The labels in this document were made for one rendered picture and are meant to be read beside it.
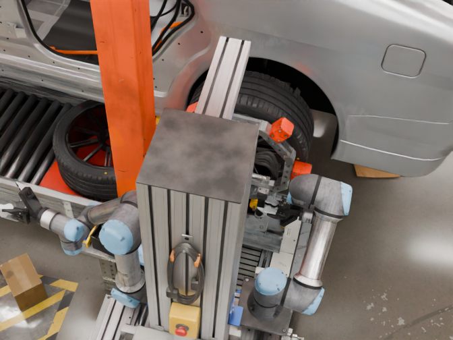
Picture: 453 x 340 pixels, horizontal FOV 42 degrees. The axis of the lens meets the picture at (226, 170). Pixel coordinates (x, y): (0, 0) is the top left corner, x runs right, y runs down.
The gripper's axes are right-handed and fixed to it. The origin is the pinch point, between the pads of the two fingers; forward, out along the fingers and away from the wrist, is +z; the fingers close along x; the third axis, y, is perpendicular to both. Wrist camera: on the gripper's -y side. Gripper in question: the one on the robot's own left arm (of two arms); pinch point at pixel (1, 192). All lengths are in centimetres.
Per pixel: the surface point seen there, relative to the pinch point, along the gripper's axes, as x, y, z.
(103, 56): 46, -43, -16
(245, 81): 108, -8, -53
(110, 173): 81, 63, 7
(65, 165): 75, 64, 32
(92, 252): 39, 74, -10
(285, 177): 97, 29, -86
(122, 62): 47, -42, -24
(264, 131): 90, 0, -72
